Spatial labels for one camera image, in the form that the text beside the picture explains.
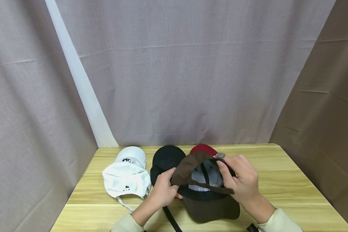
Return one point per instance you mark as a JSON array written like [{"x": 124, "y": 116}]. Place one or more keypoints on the person's right hand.
[{"x": 245, "y": 182}]

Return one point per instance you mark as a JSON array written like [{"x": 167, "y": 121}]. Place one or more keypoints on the person's left hand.
[{"x": 162, "y": 191}]

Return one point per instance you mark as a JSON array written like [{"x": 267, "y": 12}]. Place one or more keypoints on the person's left fingers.
[{"x": 179, "y": 195}]

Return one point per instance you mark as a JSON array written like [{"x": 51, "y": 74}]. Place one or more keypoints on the person's right fingers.
[{"x": 239, "y": 161}]

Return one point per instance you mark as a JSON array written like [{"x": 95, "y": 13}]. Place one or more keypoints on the person's left thumb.
[{"x": 168, "y": 174}]

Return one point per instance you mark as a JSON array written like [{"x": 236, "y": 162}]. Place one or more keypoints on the person's right thumb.
[{"x": 224, "y": 174}]

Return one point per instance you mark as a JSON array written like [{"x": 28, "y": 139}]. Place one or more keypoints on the brown cap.
[{"x": 210, "y": 207}]

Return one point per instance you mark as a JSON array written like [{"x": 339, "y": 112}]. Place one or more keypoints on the person's right forearm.
[{"x": 271, "y": 219}]

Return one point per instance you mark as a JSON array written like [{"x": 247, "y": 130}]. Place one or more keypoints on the person's left forearm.
[{"x": 134, "y": 220}]

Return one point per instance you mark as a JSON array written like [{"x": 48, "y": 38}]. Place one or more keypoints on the red cap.
[{"x": 203, "y": 149}]

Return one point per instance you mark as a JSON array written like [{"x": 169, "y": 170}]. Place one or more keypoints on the white cap with black logo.
[{"x": 134, "y": 153}]

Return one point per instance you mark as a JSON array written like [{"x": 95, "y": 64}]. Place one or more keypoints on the white cap with small logo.
[{"x": 124, "y": 178}]

